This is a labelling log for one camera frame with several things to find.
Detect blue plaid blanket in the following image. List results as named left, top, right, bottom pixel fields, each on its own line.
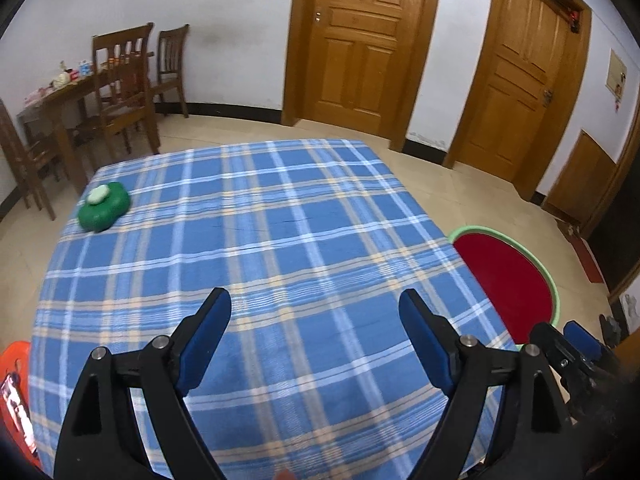
left=27, top=139, right=518, bottom=480

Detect red floor mat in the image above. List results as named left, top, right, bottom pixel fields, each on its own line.
left=570, top=237, right=604, bottom=283

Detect tall-back wooden chair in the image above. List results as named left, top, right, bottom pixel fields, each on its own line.
left=75, top=22, right=161, bottom=171

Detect orange plastic stool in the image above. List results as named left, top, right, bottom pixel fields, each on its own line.
left=0, top=341, right=38, bottom=466

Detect wooden dining table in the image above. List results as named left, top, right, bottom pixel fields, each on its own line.
left=17, top=55, right=153, bottom=196

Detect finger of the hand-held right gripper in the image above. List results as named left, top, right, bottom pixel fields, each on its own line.
left=529, top=322, right=581, bottom=386
left=563, top=322, right=606, bottom=361

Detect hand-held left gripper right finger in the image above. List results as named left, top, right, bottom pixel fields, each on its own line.
left=398, top=288, right=583, bottom=480

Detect beige wall panel box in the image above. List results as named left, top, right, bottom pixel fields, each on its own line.
left=606, top=49, right=628, bottom=95

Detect low wooden panel door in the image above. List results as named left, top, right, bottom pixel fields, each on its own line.
left=542, top=129, right=618, bottom=226

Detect green flower-shaped box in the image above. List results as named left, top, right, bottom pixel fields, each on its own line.
left=77, top=181, right=132, bottom=233

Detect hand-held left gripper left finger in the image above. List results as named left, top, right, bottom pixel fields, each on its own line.
left=55, top=287, right=233, bottom=480

